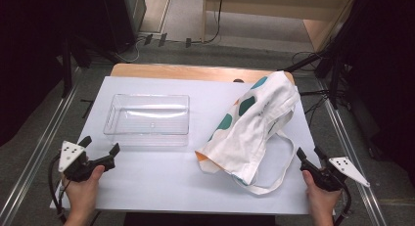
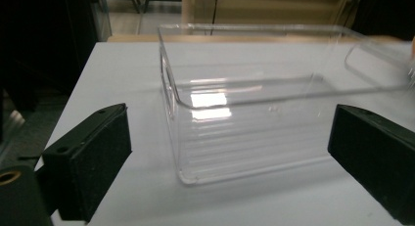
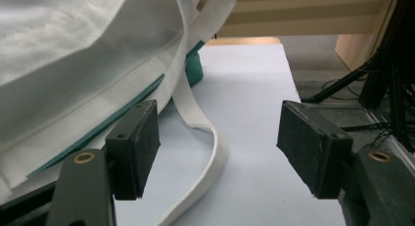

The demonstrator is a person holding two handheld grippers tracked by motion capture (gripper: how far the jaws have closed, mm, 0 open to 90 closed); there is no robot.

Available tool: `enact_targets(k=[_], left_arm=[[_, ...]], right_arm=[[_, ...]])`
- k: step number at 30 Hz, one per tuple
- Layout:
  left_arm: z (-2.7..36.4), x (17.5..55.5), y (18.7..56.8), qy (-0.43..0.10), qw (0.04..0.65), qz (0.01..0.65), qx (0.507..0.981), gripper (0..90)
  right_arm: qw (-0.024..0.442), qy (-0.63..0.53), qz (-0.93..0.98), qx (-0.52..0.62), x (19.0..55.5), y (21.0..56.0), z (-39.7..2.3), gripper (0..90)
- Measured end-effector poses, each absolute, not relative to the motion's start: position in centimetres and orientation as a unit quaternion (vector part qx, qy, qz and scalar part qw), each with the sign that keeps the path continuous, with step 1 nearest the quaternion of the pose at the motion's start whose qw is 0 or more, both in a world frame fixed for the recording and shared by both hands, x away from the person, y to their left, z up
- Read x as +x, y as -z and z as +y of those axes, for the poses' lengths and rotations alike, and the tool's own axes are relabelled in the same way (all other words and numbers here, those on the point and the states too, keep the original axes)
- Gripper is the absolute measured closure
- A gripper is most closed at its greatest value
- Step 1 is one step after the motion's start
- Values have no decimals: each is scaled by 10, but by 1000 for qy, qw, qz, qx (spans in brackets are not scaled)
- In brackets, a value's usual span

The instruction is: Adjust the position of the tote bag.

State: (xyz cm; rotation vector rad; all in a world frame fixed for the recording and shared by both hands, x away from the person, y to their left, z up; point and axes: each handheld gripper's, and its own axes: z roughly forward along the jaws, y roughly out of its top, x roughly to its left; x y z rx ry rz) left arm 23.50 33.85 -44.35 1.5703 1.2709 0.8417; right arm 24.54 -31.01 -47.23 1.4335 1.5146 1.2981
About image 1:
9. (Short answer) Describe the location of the clear plastic box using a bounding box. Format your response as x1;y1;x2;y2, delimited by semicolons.
103;93;191;148

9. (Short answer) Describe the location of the black cabinet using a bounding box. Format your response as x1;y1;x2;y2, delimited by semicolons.
99;0;148;55

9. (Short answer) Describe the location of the white spotted tote bag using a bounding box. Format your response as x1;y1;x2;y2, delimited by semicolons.
194;70;300;197

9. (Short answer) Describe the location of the hand-held gripper cable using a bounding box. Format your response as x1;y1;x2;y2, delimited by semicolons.
332;182;353;226
47;153;68;224

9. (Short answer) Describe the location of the left hand-held gripper cable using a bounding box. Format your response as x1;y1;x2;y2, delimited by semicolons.
47;153;68;224

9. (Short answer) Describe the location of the black floor cable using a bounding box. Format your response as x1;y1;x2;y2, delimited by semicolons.
190;0;225;45

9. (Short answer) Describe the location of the metal floor rail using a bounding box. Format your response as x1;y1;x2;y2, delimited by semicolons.
0;83;81;226
316;78;389;226

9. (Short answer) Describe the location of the person's right hand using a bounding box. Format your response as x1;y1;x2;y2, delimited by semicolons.
300;169;343;220

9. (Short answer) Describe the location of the right hand-held gripper cable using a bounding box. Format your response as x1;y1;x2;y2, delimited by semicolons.
332;182;353;226

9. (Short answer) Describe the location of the light wooden furniture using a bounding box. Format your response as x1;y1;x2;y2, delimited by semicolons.
201;0;360;53

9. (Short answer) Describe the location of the black metal stand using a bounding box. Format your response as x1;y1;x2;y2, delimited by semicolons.
328;54;343;111

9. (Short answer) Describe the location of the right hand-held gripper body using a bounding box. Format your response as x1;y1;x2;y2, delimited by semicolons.
300;156;372;193

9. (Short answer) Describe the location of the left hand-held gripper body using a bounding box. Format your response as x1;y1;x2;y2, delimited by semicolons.
58;140;116;183

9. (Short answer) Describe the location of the person's left hand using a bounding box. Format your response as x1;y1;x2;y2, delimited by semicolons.
61;164;107;218

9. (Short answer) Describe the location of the white table mat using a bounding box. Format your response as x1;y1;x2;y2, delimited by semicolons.
49;75;323;216

